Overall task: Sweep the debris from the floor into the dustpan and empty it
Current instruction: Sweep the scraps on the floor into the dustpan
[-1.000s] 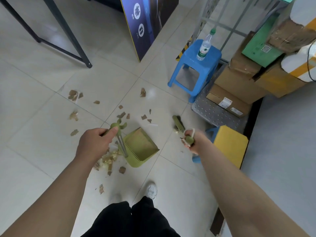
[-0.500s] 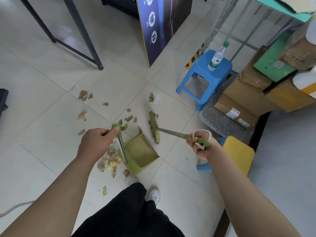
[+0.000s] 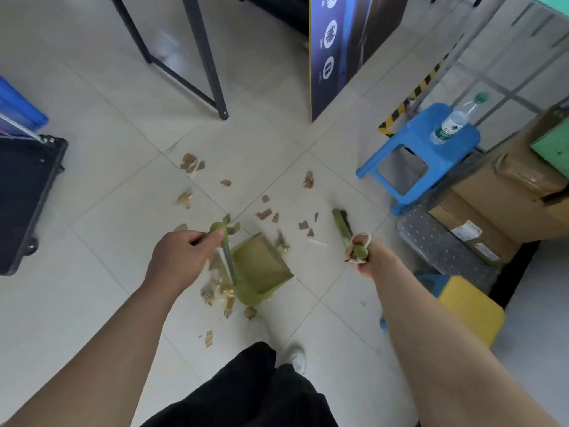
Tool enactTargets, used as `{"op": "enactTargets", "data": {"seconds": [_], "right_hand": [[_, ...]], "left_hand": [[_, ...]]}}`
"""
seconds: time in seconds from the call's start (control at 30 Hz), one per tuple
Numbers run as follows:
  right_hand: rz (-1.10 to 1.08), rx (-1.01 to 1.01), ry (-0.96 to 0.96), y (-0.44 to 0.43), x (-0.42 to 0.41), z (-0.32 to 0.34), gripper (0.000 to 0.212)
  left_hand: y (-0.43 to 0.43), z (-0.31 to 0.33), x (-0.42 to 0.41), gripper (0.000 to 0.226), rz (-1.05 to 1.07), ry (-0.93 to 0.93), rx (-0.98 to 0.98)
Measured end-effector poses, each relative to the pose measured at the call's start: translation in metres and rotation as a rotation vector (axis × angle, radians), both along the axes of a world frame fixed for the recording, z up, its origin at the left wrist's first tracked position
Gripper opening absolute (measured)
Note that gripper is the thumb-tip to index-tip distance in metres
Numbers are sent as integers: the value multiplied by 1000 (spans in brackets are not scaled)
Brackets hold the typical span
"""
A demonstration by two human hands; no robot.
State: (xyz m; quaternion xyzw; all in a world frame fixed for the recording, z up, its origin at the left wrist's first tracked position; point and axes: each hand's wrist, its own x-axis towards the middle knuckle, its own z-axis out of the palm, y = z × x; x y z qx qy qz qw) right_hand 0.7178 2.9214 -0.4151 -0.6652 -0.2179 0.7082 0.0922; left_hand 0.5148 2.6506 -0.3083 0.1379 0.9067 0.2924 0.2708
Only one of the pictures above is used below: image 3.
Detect person's right hand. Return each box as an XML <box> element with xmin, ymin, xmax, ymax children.
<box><xmin>351</xmin><ymin>238</ymin><xmax>402</xmax><ymax>281</ymax></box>

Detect person's left hand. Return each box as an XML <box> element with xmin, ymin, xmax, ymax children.
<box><xmin>146</xmin><ymin>229</ymin><xmax>226</xmax><ymax>299</ymax></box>

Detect green hand broom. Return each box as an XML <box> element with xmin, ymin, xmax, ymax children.
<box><xmin>331</xmin><ymin>209</ymin><xmax>372</xmax><ymax>264</ymax></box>

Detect green dustpan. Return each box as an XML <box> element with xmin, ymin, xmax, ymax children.
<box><xmin>196</xmin><ymin>213</ymin><xmax>294</xmax><ymax>307</ymax></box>

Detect person's left forearm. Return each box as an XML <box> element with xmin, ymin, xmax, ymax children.
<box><xmin>0</xmin><ymin>275</ymin><xmax>187</xmax><ymax>427</ymax></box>

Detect person's right forearm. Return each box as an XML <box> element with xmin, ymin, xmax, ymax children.
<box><xmin>371</xmin><ymin>257</ymin><xmax>562</xmax><ymax>427</ymax></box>

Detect scattered brown cardboard scraps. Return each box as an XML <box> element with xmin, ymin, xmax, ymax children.
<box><xmin>175</xmin><ymin>153</ymin><xmax>321</xmax><ymax>349</ymax></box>

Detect perforated grey metal plate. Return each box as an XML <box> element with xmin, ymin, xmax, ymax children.
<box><xmin>397</xmin><ymin>191</ymin><xmax>503</xmax><ymax>295</ymax></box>

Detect person's white shoe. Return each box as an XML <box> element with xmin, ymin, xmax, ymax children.
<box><xmin>284</xmin><ymin>347</ymin><xmax>308</xmax><ymax>377</ymax></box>

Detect labelled brown cardboard box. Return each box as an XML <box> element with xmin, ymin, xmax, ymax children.
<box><xmin>429</xmin><ymin>190</ymin><xmax>522</xmax><ymax>266</ymax></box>

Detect blue plastic stool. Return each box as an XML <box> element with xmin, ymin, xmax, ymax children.
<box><xmin>356</xmin><ymin>102</ymin><xmax>482</xmax><ymax>217</ymax></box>

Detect person's black trousers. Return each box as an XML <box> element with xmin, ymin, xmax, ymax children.
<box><xmin>140</xmin><ymin>342</ymin><xmax>339</xmax><ymax>427</ymax></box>

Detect large brown cardboard box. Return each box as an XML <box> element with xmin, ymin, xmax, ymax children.
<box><xmin>451</xmin><ymin>106</ymin><xmax>569</xmax><ymax>243</ymax></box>

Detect clear plastic water bottle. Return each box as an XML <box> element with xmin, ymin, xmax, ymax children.
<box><xmin>430</xmin><ymin>92</ymin><xmax>490</xmax><ymax>146</ymax></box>

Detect yellow black hazard strip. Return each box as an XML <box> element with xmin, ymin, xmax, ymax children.
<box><xmin>378</xmin><ymin>35</ymin><xmax>464</xmax><ymax>138</ymax></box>

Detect black platform cart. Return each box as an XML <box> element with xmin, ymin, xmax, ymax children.
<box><xmin>0</xmin><ymin>113</ymin><xmax>69</xmax><ymax>277</ymax></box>

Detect dark blue sign board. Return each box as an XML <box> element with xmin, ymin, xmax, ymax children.
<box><xmin>309</xmin><ymin>0</ymin><xmax>410</xmax><ymax>123</ymax></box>

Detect green box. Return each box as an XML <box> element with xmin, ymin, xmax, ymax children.
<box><xmin>531</xmin><ymin>123</ymin><xmax>569</xmax><ymax>179</ymax></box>

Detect blue plastic crate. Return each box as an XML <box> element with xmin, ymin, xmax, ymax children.
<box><xmin>0</xmin><ymin>76</ymin><xmax>49</xmax><ymax>137</ymax></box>

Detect black metal table frame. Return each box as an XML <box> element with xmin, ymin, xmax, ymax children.
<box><xmin>109</xmin><ymin>0</ymin><xmax>229</xmax><ymax>121</ymax></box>

